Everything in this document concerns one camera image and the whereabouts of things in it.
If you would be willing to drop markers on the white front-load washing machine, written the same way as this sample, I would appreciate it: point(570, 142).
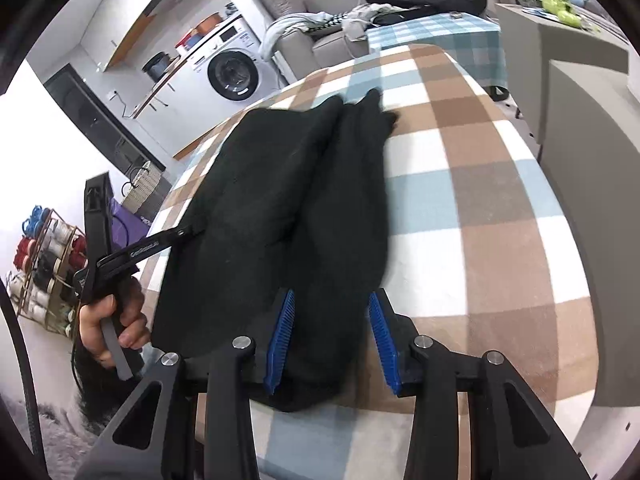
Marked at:
point(228, 66)

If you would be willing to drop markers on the white kitchen cabinet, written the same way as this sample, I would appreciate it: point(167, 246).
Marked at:
point(159, 119)

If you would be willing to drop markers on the purple plastic bag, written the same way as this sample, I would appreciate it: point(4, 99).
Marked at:
point(127, 228)

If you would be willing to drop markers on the black knit sweater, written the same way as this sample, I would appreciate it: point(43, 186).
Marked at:
point(294, 200)

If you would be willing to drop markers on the neon green small garment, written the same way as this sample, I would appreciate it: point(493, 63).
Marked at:
point(563, 11)

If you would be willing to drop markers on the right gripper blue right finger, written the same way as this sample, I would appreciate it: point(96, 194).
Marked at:
point(380, 313)

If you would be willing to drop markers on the grey storage box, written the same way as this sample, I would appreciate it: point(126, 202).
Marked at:
point(572, 89)

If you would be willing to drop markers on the checkered plaid bed cover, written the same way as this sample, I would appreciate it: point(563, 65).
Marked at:
point(481, 257)

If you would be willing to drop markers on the white clothes pile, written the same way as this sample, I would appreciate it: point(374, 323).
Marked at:
point(354, 24)

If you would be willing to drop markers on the dark cooking pot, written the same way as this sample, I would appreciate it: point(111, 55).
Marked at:
point(156, 66)

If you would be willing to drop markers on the grey sofa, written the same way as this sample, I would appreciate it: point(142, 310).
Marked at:
point(316, 39)

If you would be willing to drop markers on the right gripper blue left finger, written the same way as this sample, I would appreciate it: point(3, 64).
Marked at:
point(280, 339)

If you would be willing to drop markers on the teal checkered cloth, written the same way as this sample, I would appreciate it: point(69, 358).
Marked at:
point(473, 42)

